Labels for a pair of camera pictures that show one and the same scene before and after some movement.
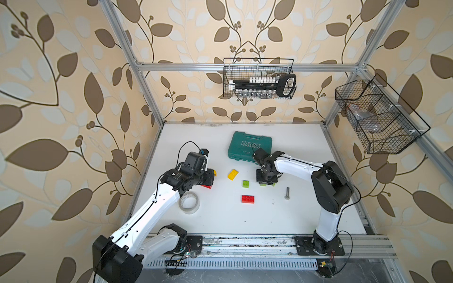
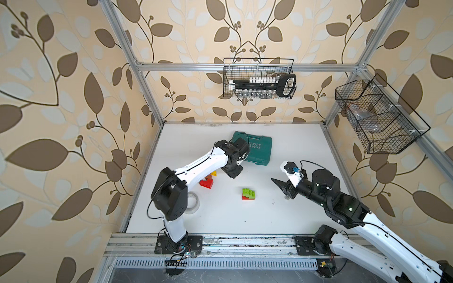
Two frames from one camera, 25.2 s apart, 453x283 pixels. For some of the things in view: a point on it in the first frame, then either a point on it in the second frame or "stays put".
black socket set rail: x=266 y=86 stays put
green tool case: x=243 y=145 stays put
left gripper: x=209 y=177 to x=235 y=174
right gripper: x=273 y=179 to x=285 y=187
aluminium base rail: x=280 y=246 stays put
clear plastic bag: x=367 y=120 stays put
